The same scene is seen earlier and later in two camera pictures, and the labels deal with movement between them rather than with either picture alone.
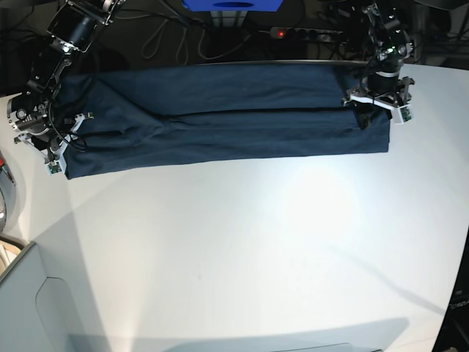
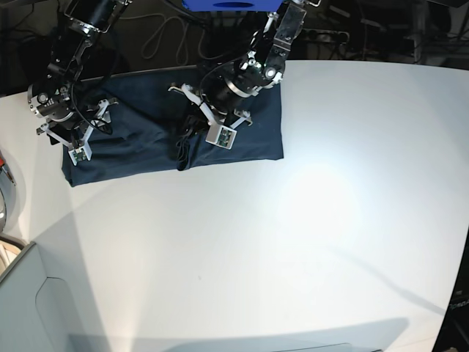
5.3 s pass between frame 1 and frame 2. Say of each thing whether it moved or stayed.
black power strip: stayed
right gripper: moved
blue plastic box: stayed
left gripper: moved
